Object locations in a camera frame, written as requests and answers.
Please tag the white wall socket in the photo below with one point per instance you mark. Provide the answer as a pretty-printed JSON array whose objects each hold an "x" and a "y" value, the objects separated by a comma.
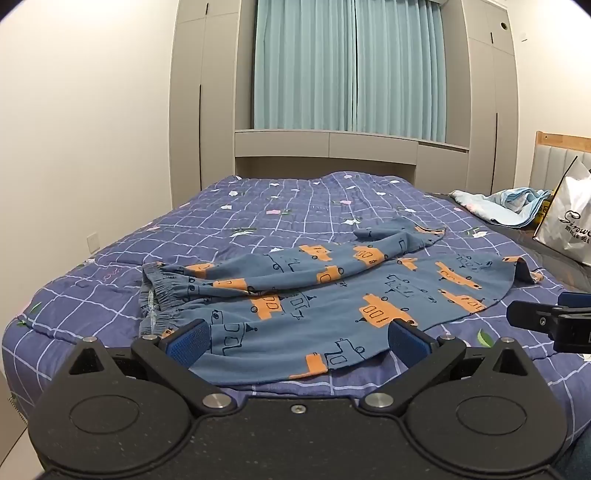
[{"x": 93, "y": 242}]

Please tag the blue pants with orange cars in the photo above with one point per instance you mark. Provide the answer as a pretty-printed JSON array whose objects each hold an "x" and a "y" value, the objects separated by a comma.
[{"x": 323, "y": 314}]

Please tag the grey wardrobe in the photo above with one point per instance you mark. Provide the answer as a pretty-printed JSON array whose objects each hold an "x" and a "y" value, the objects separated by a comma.
[
  {"x": 203, "y": 92},
  {"x": 480, "y": 101}
]

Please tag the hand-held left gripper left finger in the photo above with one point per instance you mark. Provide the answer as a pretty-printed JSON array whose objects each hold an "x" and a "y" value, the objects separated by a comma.
[{"x": 190, "y": 341}]

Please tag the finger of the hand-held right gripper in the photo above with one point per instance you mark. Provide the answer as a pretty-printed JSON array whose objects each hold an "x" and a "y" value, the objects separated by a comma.
[
  {"x": 575, "y": 330},
  {"x": 531, "y": 315}
]

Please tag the white shopping bag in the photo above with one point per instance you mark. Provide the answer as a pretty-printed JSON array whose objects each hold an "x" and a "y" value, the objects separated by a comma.
[{"x": 570, "y": 212}]

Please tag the grey padded headboard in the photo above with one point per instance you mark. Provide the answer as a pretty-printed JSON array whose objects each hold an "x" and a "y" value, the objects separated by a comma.
[{"x": 554, "y": 161}]

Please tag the blue checked quilt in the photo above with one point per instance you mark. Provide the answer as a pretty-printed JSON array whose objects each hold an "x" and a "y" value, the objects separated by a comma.
[{"x": 138, "y": 230}]

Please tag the light blue curtain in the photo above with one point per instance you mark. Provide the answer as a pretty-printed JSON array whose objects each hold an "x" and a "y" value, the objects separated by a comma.
[
  {"x": 302, "y": 64},
  {"x": 399, "y": 69}
]

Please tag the grey window cabinet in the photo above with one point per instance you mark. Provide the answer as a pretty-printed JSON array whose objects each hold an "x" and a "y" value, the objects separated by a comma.
[{"x": 323, "y": 145}]

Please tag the dark bed sheet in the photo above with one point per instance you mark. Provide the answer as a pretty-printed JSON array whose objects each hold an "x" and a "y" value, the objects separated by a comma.
[{"x": 531, "y": 249}]

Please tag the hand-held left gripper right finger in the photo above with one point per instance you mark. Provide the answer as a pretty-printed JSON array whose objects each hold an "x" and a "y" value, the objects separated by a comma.
[{"x": 406, "y": 344}]

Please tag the yellow box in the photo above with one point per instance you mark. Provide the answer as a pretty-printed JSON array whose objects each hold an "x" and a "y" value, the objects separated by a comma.
[{"x": 545, "y": 210}]

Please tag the light blue floral blanket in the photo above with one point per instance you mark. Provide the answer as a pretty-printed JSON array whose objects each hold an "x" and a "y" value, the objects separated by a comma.
[{"x": 503, "y": 205}]

